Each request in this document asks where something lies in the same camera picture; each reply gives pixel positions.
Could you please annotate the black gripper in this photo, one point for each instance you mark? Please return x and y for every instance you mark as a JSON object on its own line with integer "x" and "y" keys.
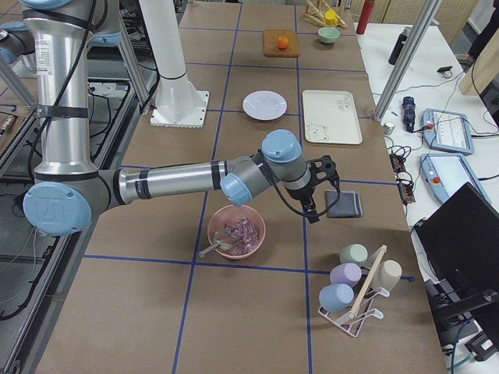
{"x": 305, "y": 193}

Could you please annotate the wooden cup rack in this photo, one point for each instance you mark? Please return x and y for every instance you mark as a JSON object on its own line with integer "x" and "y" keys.
{"x": 315, "y": 12}

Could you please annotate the black laptop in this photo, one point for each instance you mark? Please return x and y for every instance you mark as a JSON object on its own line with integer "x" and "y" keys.
{"x": 461, "y": 242}

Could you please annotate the yellow cup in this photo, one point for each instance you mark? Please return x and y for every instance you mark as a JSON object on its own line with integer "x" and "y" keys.
{"x": 331, "y": 18}

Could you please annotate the far teach pendant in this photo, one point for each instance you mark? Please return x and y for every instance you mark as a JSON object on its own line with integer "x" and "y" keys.
{"x": 447, "y": 131}

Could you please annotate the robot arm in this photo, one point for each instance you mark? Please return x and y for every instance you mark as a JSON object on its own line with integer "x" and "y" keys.
{"x": 17, "y": 40}
{"x": 71, "y": 189}

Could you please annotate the beige cup on rack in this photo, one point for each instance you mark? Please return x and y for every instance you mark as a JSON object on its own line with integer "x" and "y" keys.
{"x": 387, "y": 276}

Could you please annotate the small metal cup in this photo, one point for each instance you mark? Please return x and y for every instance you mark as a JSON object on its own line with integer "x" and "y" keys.
{"x": 388, "y": 128}

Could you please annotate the blue cup on rack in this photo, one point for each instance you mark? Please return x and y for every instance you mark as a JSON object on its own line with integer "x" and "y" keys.
{"x": 336, "y": 297}

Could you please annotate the red bottle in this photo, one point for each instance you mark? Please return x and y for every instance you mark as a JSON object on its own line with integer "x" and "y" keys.
{"x": 364, "y": 16}

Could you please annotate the cream bear print tray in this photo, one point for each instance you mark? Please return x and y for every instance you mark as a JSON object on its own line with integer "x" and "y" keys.
{"x": 330, "y": 117}

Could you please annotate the purple cup on rack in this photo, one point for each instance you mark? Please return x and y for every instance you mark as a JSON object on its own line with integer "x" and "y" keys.
{"x": 346, "y": 273}

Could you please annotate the near teach pendant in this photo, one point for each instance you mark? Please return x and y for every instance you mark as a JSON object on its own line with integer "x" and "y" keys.
{"x": 445, "y": 174}

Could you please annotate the folded dark blue umbrella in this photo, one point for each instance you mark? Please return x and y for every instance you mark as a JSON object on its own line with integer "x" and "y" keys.
{"x": 409, "y": 113}

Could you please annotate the light green bowl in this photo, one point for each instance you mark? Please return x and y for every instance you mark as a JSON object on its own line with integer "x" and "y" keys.
{"x": 328, "y": 35}

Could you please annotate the orange fruit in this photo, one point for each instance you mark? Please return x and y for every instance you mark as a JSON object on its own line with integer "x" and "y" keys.
{"x": 282, "y": 42}

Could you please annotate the white wire cup rack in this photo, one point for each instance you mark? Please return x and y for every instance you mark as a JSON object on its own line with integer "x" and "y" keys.
{"x": 351, "y": 319}

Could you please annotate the teach pendant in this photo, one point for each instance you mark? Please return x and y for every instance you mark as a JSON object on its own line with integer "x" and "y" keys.
{"x": 445, "y": 174}
{"x": 447, "y": 131}

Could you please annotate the pink bowl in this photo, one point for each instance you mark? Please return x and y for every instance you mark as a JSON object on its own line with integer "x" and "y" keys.
{"x": 242, "y": 222}

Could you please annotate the white round plate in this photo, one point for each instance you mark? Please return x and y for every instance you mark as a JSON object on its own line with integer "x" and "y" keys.
{"x": 264, "y": 105}

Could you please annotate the wooden cutting board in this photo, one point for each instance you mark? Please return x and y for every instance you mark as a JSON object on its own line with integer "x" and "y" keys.
{"x": 270, "y": 44}

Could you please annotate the metal scoop in bowl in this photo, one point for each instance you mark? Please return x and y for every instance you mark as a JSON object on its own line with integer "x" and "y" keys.
{"x": 220, "y": 240}

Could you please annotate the folded grey cloth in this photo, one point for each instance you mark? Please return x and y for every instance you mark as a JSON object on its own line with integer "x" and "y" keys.
{"x": 348, "y": 206}

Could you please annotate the black bottle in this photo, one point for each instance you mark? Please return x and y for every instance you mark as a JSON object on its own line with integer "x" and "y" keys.
{"x": 399, "y": 44}

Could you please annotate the aluminium camera post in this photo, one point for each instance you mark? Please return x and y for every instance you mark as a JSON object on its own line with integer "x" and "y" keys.
{"x": 418, "y": 32}

